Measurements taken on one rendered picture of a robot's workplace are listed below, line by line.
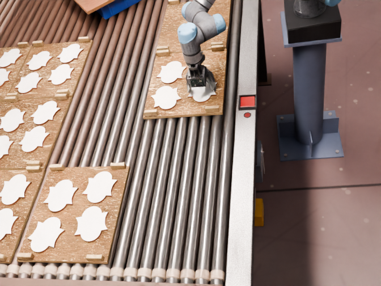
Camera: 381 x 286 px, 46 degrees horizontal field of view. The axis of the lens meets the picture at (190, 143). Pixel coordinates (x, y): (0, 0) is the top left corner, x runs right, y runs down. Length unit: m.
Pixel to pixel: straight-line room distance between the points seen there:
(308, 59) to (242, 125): 0.69
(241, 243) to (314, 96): 1.26
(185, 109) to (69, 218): 0.66
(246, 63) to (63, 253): 1.14
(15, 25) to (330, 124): 1.98
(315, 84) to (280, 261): 0.97
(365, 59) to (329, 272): 1.63
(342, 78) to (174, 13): 1.39
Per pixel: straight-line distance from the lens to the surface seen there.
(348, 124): 3.08
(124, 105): 2.10
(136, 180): 1.80
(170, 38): 2.35
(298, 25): 2.25
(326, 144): 2.95
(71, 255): 1.71
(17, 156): 2.11
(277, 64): 3.48
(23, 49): 2.68
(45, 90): 2.34
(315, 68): 2.48
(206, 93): 1.99
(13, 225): 1.89
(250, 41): 2.26
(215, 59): 2.15
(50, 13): 2.91
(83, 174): 1.89
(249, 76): 2.07
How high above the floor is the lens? 2.32
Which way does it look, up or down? 49 degrees down
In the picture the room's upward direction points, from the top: 17 degrees counter-clockwise
